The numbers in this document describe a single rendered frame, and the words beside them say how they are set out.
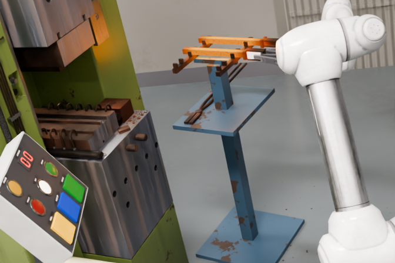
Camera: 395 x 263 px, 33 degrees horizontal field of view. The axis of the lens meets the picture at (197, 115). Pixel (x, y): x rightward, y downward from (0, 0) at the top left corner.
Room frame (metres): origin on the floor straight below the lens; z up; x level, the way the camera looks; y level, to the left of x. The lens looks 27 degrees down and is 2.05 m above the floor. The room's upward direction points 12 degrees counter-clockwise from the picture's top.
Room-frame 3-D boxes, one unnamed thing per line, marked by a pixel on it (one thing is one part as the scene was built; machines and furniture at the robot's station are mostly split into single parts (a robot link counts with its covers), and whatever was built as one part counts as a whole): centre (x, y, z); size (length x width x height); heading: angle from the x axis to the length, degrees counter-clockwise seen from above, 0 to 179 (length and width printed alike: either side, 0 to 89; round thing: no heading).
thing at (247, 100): (2.62, -0.12, 0.74); 0.40 x 0.30 x 0.02; 143
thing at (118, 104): (2.39, 0.32, 0.95); 0.12 x 0.09 x 0.07; 60
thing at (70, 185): (1.77, 0.42, 1.01); 0.07 x 0.05 x 0.07; 175
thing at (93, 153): (2.18, 0.54, 0.93); 0.40 x 0.03 x 0.03; 60
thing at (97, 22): (2.54, 0.31, 1.27); 0.09 x 0.02 x 0.17; 150
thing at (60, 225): (1.57, 0.44, 1.01); 0.07 x 0.05 x 0.07; 175
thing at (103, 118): (2.33, 0.52, 0.99); 0.42 x 0.05 x 0.01; 60
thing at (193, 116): (2.78, -0.12, 0.75); 0.60 x 0.04 x 0.01; 147
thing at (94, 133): (2.31, 0.53, 0.96); 0.42 x 0.20 x 0.09; 60
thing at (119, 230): (2.36, 0.52, 0.69); 0.56 x 0.38 x 0.45; 60
